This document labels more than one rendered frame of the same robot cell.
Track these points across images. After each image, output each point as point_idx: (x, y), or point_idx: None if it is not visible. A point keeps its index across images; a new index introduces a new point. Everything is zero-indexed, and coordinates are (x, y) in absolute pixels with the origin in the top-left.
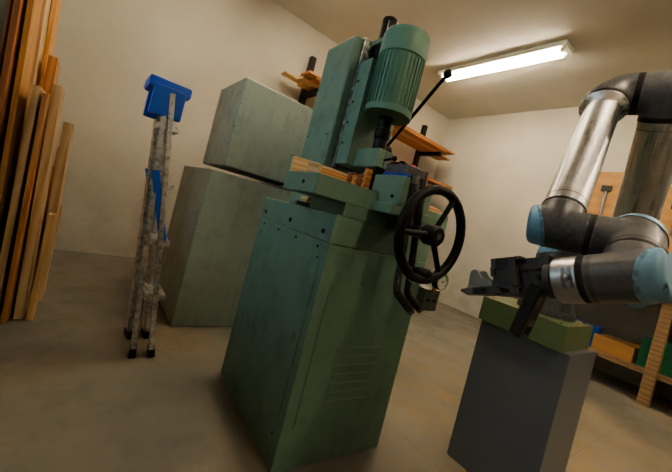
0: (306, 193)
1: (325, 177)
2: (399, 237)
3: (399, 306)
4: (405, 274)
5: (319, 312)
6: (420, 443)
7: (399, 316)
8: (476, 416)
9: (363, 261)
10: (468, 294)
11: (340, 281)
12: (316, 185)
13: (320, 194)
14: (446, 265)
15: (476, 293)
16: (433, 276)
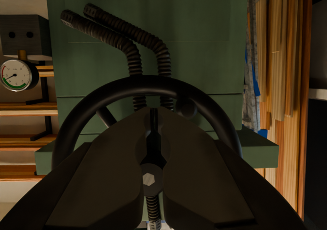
0: (240, 132)
1: (268, 165)
2: (241, 153)
3: (84, 17)
4: (197, 88)
5: None
6: None
7: None
8: None
9: (183, 80)
10: (178, 114)
11: (213, 47)
12: (278, 154)
13: (270, 146)
14: (83, 124)
15: (235, 153)
16: (118, 96)
